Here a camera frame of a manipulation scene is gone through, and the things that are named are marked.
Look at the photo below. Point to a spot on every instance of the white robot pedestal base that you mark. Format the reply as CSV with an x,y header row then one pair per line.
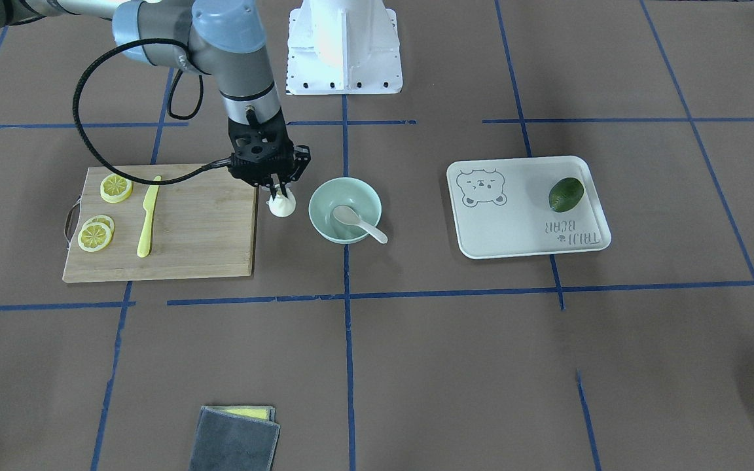
x,y
343,48

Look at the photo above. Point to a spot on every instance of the yellow plastic knife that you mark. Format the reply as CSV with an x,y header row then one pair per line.
x,y
146,236

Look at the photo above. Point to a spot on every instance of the lemon slice upper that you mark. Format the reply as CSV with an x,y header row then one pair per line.
x,y
115,189

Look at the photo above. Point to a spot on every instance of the cream bear serving tray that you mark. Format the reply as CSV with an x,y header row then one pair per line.
x,y
500,208

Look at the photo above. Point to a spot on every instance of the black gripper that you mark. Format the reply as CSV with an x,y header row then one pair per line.
x,y
300,161

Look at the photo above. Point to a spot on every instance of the white steamed bun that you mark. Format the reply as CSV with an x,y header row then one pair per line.
x,y
283,203

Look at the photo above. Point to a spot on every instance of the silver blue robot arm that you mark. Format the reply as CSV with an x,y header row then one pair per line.
x,y
220,39

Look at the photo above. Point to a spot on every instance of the lemon slice single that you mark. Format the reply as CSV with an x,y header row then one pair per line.
x,y
94,236

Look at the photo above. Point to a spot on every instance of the light green bowl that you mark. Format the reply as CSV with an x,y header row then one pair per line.
x,y
356,194

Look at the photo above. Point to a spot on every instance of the lemon slice lower stacked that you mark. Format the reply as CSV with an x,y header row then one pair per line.
x,y
104,219

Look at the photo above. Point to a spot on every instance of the wooden cutting board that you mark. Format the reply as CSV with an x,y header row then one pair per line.
x,y
203,227

